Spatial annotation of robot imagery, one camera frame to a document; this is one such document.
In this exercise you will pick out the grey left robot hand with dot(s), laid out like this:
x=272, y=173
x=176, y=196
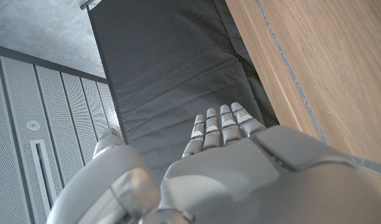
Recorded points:
x=240, y=186

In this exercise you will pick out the wooden table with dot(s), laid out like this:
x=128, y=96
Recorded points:
x=373, y=165

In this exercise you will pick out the black backdrop cloth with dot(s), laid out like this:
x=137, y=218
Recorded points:
x=177, y=62

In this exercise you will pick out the long ceiling slot vent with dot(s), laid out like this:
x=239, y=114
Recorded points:
x=42, y=174

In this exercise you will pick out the round white ceiling sensor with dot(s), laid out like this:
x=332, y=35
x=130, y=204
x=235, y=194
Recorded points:
x=33, y=125

